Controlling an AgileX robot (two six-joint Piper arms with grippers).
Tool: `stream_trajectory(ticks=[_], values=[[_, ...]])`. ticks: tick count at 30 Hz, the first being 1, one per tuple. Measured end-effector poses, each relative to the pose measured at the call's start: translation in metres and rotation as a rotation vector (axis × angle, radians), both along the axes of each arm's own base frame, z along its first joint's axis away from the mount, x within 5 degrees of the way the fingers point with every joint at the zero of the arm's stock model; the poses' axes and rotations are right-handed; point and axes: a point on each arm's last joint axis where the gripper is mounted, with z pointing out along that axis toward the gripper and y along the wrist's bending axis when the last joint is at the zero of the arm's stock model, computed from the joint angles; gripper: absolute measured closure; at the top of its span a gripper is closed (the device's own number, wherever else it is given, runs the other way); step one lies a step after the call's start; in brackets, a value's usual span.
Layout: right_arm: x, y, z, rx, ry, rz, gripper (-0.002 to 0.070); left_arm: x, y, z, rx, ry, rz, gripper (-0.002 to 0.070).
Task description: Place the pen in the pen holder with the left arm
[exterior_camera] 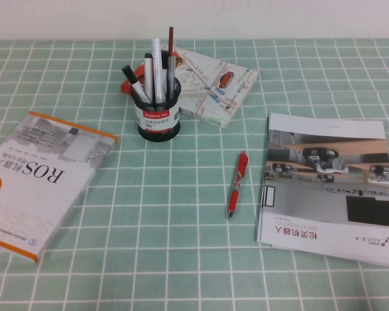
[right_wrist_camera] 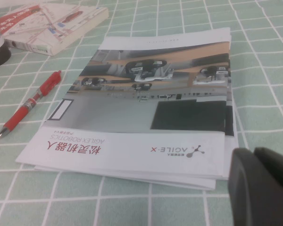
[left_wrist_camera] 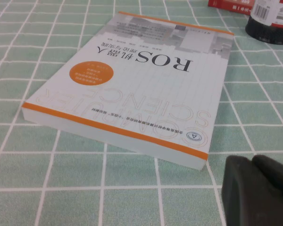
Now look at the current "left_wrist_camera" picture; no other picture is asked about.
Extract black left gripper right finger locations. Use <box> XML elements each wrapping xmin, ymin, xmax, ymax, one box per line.
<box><xmin>251</xmin><ymin>154</ymin><xmax>283</xmax><ymax>206</ymax></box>

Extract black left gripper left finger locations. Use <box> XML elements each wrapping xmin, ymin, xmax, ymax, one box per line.
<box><xmin>221</xmin><ymin>154</ymin><xmax>283</xmax><ymax>226</ymax></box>

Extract white orange ROS book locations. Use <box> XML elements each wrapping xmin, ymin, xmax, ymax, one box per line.
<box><xmin>22</xmin><ymin>11</ymin><xmax>234</xmax><ymax>171</ymax></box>

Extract green checked tablecloth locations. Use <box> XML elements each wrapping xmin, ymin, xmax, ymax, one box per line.
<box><xmin>0</xmin><ymin>0</ymin><xmax>283</xmax><ymax>226</ymax></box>

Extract black mesh pen holder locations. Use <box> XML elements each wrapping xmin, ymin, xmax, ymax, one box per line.
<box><xmin>245</xmin><ymin>0</ymin><xmax>283</xmax><ymax>46</ymax></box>

